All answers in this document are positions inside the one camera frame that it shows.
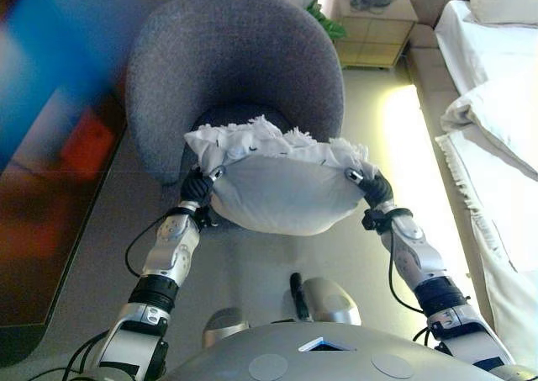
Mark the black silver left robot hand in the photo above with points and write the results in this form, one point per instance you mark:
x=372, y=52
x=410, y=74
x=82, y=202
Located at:
x=195, y=189

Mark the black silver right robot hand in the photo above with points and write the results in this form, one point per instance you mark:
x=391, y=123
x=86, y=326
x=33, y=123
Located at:
x=378, y=192

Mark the white fringed cushion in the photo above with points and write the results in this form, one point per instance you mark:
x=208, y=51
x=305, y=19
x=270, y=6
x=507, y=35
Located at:
x=286, y=192

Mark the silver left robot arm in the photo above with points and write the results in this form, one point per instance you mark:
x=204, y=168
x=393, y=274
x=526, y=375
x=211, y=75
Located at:
x=172, y=250

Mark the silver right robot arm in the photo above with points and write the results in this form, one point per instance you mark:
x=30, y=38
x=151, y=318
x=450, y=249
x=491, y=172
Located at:
x=414, y=255

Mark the silver right robot leg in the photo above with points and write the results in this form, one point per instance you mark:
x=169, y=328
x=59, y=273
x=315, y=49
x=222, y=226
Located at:
x=332, y=301

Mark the white fringed blanket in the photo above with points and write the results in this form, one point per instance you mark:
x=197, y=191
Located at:
x=504, y=250

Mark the grey fabric armchair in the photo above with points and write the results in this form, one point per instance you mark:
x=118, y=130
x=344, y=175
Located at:
x=235, y=53

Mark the white duvet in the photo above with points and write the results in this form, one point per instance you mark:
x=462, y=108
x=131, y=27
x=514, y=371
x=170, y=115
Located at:
x=500, y=116

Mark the light wooden nightstand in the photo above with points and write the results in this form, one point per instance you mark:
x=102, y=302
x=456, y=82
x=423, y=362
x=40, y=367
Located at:
x=374, y=36

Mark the beige bed with white mattress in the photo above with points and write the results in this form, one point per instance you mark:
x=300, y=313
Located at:
x=471, y=53

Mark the green plant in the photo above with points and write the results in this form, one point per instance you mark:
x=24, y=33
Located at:
x=330, y=23

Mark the silver robot torso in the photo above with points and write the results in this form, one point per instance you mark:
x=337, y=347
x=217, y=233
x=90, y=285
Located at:
x=328, y=360

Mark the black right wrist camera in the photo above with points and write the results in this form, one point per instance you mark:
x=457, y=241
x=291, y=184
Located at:
x=374, y=220

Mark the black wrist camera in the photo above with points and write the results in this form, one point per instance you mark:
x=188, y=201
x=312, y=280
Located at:
x=207, y=220
x=374, y=220

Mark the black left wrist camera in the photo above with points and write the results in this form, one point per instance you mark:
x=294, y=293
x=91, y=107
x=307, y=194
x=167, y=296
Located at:
x=207, y=220

